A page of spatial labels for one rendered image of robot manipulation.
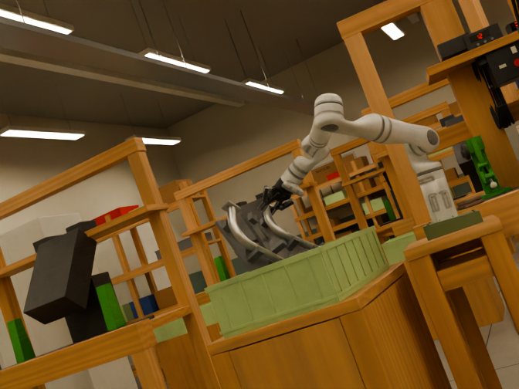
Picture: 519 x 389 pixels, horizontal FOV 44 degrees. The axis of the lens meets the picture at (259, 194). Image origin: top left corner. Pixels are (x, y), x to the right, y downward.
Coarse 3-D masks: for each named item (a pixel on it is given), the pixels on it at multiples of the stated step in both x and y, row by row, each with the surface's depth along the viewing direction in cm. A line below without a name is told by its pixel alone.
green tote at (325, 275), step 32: (320, 256) 187; (352, 256) 209; (384, 256) 239; (224, 288) 201; (256, 288) 196; (288, 288) 191; (320, 288) 187; (352, 288) 198; (224, 320) 201; (256, 320) 196
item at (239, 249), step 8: (216, 224) 212; (224, 224) 211; (224, 232) 211; (232, 240) 211; (232, 248) 209; (240, 248) 211; (240, 256) 208; (248, 264) 207; (256, 264) 211; (264, 264) 214
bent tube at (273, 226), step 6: (264, 216) 244; (270, 216) 242; (270, 222) 240; (270, 228) 240; (276, 228) 239; (276, 234) 239; (282, 234) 238; (288, 234) 239; (288, 240) 240; (300, 240) 242; (306, 240) 244; (300, 246) 243; (306, 246) 243; (312, 246) 244; (318, 246) 246
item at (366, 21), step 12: (396, 0) 306; (408, 0) 305; (420, 0) 304; (360, 12) 311; (372, 12) 309; (384, 12) 308; (396, 12) 306; (408, 12) 308; (348, 24) 312; (360, 24) 311; (372, 24) 309; (384, 24) 312; (348, 36) 312
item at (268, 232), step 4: (260, 220) 245; (264, 220) 244; (256, 224) 244; (260, 224) 244; (264, 224) 243; (260, 228) 243; (264, 228) 243; (268, 228) 245; (264, 232) 243; (268, 232) 242; (272, 232) 244; (268, 236) 242; (272, 236) 242; (296, 248) 246; (300, 248) 248; (296, 252) 243
